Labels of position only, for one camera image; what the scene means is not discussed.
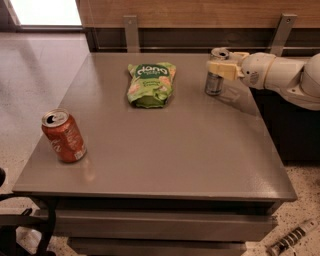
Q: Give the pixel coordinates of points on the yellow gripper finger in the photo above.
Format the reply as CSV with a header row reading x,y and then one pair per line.
x,y
229,71
238,56

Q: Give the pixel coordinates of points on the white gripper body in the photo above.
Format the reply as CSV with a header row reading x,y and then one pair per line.
x,y
256,70

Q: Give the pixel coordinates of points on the silver blue redbull can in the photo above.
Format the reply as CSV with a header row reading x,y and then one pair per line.
x,y
214,82

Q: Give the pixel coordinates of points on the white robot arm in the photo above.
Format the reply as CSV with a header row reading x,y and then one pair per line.
x,y
296,81

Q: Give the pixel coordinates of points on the red coke can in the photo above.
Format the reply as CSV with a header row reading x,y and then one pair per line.
x,y
64,136

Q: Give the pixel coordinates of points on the green chip bag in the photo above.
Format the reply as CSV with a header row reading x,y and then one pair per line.
x,y
151,84

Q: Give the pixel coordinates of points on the grey table with drawers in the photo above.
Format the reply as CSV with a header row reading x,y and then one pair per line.
x,y
199,177

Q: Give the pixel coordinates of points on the striped tool on floor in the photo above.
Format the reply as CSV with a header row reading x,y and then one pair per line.
x,y
292,238

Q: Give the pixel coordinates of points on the black chair base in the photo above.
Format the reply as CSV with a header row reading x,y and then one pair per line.
x,y
45,226

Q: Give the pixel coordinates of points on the right metal wall bracket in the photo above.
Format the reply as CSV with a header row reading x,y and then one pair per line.
x,y
281,33

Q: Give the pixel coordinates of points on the metal wall bracket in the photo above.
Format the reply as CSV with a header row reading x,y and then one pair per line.
x,y
131,33
281,33

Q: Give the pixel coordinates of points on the left metal wall bracket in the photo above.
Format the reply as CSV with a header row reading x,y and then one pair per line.
x,y
131,33

